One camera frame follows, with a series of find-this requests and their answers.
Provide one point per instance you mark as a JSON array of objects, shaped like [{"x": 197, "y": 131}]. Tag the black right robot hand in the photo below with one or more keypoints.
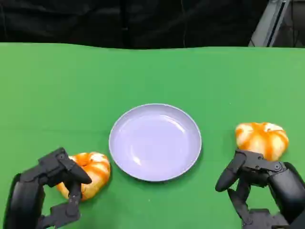
[{"x": 283, "y": 188}]

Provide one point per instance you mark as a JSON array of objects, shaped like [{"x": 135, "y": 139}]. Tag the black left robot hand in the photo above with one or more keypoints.
[{"x": 26, "y": 190}]

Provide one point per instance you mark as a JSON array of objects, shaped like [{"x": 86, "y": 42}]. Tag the orange white toy bread roll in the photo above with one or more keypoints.
[
  {"x": 93, "y": 174},
  {"x": 261, "y": 139}
]

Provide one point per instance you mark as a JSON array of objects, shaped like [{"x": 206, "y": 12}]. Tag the lilac plate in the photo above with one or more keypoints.
[{"x": 155, "y": 142}]

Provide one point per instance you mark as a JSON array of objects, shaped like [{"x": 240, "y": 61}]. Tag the black backdrop curtain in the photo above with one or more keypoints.
[{"x": 124, "y": 21}]

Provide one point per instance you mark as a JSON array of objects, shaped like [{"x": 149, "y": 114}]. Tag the grey metal frame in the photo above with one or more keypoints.
[{"x": 271, "y": 23}]

